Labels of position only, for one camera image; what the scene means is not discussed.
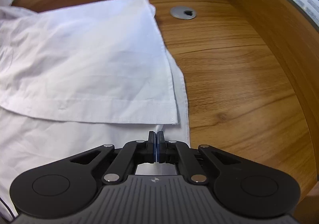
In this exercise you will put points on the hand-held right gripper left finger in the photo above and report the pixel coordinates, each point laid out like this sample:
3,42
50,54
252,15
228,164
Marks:
152,149

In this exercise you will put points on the white shirt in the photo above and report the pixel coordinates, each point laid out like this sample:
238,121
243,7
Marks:
87,64

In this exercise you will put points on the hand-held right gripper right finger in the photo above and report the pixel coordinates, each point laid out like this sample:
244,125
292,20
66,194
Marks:
160,149

